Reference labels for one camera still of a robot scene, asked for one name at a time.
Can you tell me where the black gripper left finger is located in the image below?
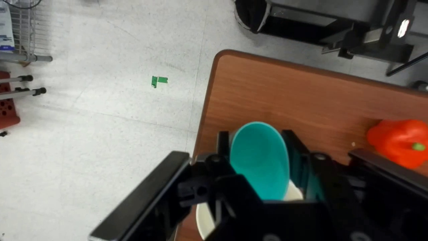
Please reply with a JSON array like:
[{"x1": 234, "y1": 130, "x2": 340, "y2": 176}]
[{"x1": 217, "y1": 131, "x2": 235, "y2": 176}]

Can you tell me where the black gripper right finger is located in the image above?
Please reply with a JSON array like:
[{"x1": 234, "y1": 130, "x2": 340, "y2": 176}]
[{"x1": 282, "y1": 130, "x2": 328, "y2": 201}]

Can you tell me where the teal blue cup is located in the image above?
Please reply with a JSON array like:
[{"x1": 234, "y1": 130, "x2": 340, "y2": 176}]
[{"x1": 230, "y1": 122, "x2": 293, "y2": 202}]

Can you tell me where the orange toy bell pepper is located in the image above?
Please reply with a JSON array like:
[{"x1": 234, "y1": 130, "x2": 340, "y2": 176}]
[{"x1": 366, "y1": 119, "x2": 428, "y2": 169}]

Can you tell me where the red perforated rack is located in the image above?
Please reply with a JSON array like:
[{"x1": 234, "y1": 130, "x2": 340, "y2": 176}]
[{"x1": 0, "y1": 71, "x2": 20, "y2": 130}]

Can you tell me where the black equipment frame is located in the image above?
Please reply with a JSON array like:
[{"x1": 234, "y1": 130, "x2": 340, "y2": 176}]
[{"x1": 233, "y1": 0, "x2": 427, "y2": 77}]

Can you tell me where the white wire rack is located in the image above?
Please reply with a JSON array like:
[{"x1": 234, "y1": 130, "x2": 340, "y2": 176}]
[{"x1": 0, "y1": 0, "x2": 52, "y2": 66}]

